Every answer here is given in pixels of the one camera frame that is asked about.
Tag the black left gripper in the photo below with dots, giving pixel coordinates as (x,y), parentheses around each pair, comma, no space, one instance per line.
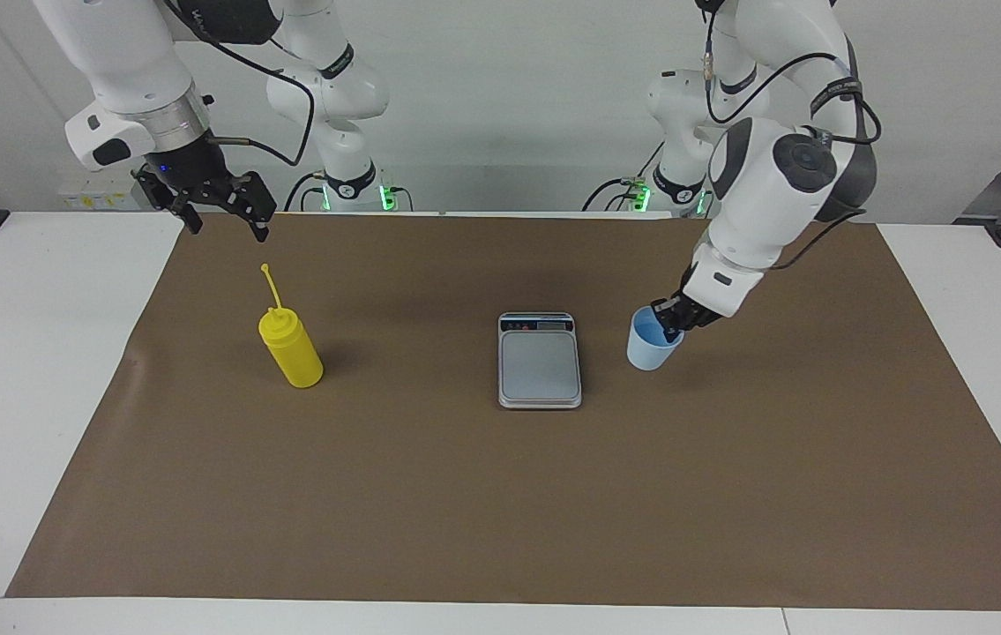
(691,316)

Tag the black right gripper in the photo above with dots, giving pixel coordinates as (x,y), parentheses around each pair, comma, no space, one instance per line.
(191,172)

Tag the light blue plastic cup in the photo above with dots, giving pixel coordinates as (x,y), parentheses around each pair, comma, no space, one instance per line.
(648,353)

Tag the yellow squeeze bottle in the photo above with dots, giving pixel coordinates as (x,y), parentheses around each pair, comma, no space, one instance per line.
(293,353)

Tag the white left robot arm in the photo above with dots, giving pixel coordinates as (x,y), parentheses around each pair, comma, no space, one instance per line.
(756,194)

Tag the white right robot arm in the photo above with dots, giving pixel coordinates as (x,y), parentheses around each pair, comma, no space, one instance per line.
(130,62)

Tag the silver digital kitchen scale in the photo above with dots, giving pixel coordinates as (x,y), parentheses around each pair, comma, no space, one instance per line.
(540,366)

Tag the brown paper table mat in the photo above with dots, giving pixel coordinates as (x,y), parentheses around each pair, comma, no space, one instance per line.
(465,494)

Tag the white wall socket box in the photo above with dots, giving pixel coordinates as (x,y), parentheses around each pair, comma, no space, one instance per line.
(99,190)

